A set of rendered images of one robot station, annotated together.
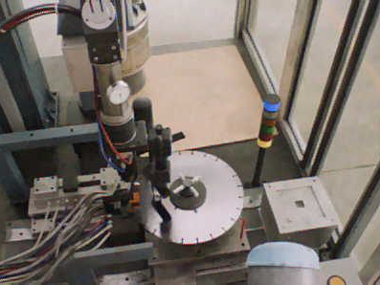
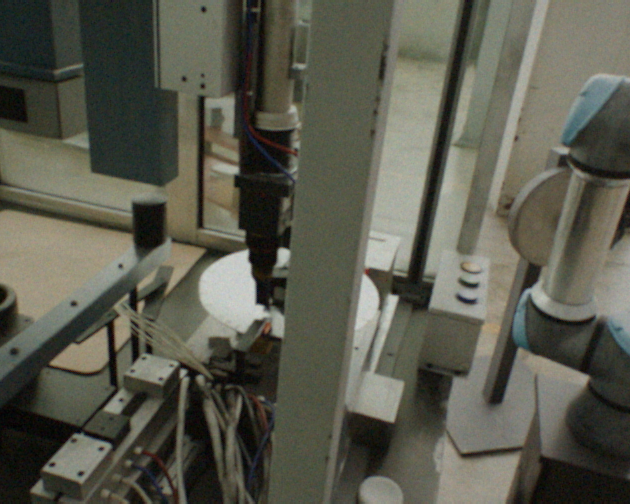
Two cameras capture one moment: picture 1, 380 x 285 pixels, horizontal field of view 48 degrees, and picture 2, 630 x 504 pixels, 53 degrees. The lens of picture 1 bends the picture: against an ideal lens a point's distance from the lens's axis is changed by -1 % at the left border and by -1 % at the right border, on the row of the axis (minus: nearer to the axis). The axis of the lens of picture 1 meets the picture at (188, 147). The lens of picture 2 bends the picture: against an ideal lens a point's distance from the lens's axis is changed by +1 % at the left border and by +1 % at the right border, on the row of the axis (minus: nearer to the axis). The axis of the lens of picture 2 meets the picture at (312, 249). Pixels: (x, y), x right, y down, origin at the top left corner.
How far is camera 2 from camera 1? 1.06 m
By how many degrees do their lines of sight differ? 55
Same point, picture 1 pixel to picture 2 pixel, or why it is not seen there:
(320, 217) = (384, 243)
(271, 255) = (607, 83)
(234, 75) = (61, 233)
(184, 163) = (233, 273)
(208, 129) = not seen: hidden behind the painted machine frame
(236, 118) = not seen: hidden behind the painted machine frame
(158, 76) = not seen: outside the picture
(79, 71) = (230, 45)
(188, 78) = (4, 266)
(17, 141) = (2, 374)
